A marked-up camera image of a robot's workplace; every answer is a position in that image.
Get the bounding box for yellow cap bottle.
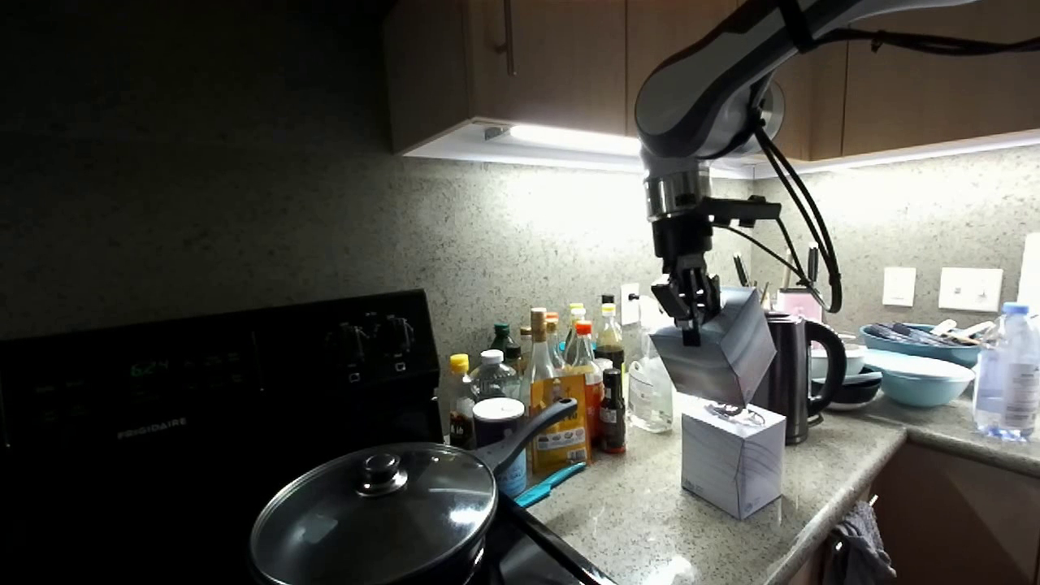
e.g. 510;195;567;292
437;350;481;448

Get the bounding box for wooden lower cabinet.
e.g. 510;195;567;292
775;433;1040;585

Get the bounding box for orange cap sauce bottle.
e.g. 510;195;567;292
563;317;609;434

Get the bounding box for cork top bottle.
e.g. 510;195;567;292
538;308;567;368

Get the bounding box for glass pan lid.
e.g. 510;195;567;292
253;441;499;585

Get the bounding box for clear spray bottle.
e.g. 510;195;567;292
625;292;680;438

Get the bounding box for oil bottle yellow label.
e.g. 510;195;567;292
524;305;593;481

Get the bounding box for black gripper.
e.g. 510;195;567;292
647;204;729;347

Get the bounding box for black frying pan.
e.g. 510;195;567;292
249;396;580;585

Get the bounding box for under-cabinet light strip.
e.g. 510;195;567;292
798;128;1040;175
401;115;653;175

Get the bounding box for black electric stove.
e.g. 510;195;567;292
0;285;614;585

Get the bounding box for small white wall plate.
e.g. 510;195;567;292
882;262;920;312

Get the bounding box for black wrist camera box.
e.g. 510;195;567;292
704;191;786;232

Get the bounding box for clear plastic water bottle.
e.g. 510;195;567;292
970;301;1040;444

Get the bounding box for metal cabinet handle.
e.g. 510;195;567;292
488;0;521;77

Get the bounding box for light blue bowl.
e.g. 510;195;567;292
865;344;975;413

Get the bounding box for steel electric kettle black handle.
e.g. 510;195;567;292
758;308;850;448

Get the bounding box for wide white wall plate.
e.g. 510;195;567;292
935;262;1008;315

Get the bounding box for dark bottle black cap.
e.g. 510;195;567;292
488;323;524;371

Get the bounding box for small dark sauce bottle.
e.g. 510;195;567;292
593;368;630;458

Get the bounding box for teal utensil handle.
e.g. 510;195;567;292
510;458;587;512

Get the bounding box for blue dish tray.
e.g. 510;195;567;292
862;315;993;371

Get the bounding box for white lid jar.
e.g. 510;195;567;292
471;392;532;499

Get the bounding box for pink box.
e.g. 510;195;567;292
775;285;826;323

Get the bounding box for hanging grey towel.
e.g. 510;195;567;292
826;494;899;585

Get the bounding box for clear bottle white cap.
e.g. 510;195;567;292
471;344;524;407

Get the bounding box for black dish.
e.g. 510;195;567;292
808;337;886;415

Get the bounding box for wooden upper cabinets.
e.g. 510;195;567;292
382;0;1040;158

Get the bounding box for dark grey striped tissue box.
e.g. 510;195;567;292
647;282;781;413

